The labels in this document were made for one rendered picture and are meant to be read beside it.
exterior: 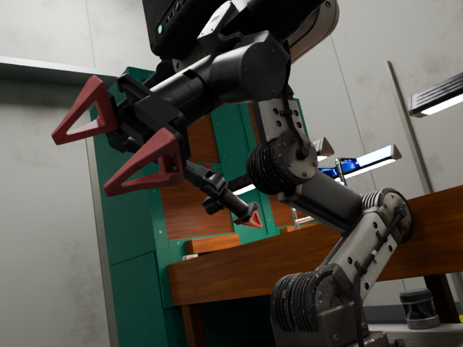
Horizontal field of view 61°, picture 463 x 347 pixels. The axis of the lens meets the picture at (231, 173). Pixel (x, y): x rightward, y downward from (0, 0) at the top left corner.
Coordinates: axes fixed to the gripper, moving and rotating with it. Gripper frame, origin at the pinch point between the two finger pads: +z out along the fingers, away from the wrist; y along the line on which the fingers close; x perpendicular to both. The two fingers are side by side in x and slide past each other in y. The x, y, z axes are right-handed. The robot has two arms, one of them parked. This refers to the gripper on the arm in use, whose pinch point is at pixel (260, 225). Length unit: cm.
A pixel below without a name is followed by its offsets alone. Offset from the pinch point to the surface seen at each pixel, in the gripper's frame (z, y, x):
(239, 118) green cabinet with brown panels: -5, 60, -95
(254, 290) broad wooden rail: 8.0, 1.2, 22.0
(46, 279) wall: -18, 238, 5
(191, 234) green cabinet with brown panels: 1, 59, -11
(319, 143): 0.2, -18.3, -35.5
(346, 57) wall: 66, 69, -262
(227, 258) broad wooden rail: -0.5, 12.4, 12.5
